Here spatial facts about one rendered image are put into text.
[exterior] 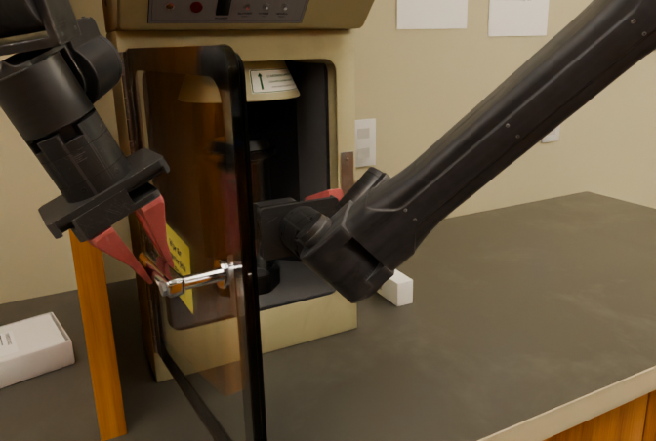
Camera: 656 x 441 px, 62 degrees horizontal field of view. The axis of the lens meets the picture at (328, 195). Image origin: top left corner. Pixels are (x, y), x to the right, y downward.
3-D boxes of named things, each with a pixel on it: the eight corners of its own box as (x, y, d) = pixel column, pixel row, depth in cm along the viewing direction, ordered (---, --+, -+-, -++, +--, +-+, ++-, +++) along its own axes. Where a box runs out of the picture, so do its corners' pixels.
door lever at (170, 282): (191, 260, 54) (189, 235, 54) (230, 292, 47) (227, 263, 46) (137, 273, 52) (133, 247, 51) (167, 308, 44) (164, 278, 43)
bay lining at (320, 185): (144, 268, 97) (120, 62, 88) (281, 242, 108) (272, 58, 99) (173, 328, 76) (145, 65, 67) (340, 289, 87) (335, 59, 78)
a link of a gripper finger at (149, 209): (114, 287, 51) (55, 205, 47) (180, 243, 54) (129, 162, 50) (132, 313, 46) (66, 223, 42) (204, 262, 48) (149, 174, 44)
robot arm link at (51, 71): (-41, 79, 39) (26, 49, 38) (11, 55, 45) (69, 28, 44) (20, 163, 42) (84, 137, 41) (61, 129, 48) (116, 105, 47)
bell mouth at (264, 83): (170, 96, 87) (166, 60, 85) (274, 90, 94) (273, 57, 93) (197, 105, 71) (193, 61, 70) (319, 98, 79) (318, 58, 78)
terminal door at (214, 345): (164, 353, 74) (130, 48, 64) (266, 503, 50) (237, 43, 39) (158, 355, 74) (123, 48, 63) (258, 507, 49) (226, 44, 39)
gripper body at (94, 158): (50, 225, 47) (-5, 152, 44) (153, 164, 51) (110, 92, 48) (61, 246, 42) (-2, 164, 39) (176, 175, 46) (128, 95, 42)
